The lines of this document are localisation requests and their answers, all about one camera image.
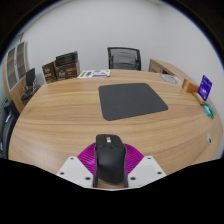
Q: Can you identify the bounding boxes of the printed paper sheet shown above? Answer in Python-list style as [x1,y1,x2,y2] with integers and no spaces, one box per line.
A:
[76,69,112,79]

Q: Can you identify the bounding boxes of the black padded office chair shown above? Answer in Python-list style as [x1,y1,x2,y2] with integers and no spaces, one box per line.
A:
[0,99,20,160]

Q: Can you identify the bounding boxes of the blue packet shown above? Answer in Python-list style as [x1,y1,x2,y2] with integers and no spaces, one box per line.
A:
[203,104,212,118]

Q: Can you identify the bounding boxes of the black computer mouse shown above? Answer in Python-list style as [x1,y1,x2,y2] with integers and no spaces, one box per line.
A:
[94,133,128,185]

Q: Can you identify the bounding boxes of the black mesh office chair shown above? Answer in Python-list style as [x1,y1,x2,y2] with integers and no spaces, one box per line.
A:
[106,46,142,71]

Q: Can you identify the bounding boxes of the round grey-white disc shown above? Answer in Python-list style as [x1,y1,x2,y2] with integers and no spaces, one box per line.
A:
[159,73,179,85]

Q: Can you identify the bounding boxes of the small black chair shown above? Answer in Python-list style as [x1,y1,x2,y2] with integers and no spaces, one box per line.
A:
[20,67,41,103]

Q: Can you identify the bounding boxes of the black box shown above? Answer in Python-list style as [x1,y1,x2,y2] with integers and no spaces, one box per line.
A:
[55,50,79,67]

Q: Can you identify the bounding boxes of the small orange-brown box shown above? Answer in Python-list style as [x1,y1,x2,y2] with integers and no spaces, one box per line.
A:
[181,78,200,94]

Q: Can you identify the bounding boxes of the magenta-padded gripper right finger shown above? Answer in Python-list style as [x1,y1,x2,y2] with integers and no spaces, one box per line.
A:
[122,142,167,189]

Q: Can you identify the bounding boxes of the tall brown cardboard box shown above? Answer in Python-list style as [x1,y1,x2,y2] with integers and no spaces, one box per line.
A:
[41,60,58,84]

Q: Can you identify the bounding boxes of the wooden side desk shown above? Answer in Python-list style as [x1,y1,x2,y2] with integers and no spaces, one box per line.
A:
[148,58,188,83]

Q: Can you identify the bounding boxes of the wooden shelf unit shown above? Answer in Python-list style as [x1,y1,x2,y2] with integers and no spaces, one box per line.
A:
[2,40,30,108]

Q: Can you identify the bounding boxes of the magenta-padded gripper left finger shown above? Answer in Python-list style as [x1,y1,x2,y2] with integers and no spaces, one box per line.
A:
[55,141,100,189]

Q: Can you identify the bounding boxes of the purple sign card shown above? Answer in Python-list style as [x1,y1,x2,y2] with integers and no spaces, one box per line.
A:
[197,74,213,102]

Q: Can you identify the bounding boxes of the green packet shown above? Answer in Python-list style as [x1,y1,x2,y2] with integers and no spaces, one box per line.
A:
[205,101,217,120]

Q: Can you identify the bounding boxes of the dark grey mouse pad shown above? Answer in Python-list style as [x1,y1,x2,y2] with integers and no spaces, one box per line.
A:
[97,82,169,122]

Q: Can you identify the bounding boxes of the small yellowish box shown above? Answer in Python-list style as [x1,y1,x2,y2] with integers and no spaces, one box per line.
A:
[193,91,206,106]

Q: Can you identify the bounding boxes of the wide brown cardboard box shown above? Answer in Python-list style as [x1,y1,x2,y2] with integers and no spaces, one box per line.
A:
[54,61,81,81]

